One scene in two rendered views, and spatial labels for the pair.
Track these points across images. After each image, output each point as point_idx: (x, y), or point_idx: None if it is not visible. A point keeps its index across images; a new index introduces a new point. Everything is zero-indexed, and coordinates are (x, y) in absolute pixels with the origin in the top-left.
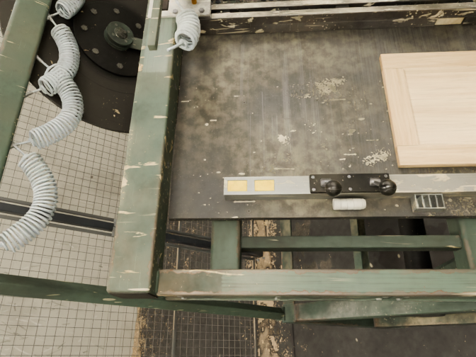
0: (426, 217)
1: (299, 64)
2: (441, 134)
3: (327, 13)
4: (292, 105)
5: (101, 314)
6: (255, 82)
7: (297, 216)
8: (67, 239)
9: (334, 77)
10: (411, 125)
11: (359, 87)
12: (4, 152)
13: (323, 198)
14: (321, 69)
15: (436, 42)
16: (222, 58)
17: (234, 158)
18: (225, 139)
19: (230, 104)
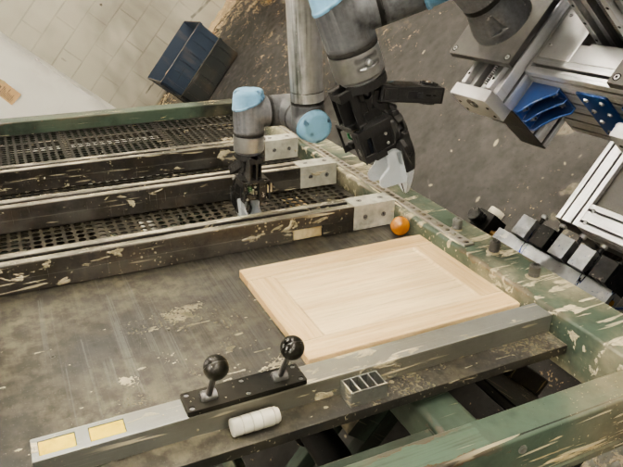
0: (372, 411)
1: (132, 302)
2: (347, 321)
3: (156, 240)
4: (133, 342)
5: None
6: (67, 332)
7: (178, 465)
8: None
9: (186, 304)
10: (305, 321)
11: (224, 306)
12: None
13: (213, 430)
14: (165, 301)
15: (302, 253)
16: (6, 319)
17: (46, 423)
18: (26, 406)
19: (29, 363)
